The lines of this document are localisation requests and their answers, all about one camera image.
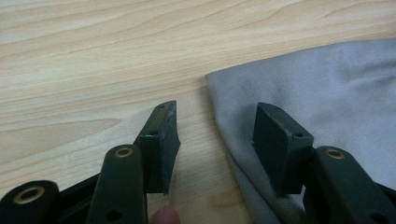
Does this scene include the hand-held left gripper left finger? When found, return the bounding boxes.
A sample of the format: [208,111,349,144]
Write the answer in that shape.
[134,100,181,196]

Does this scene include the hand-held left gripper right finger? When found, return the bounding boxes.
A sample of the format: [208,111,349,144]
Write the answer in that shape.
[251,102,315,196]

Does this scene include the grey pants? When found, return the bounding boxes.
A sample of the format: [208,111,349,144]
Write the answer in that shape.
[205,36,396,224]

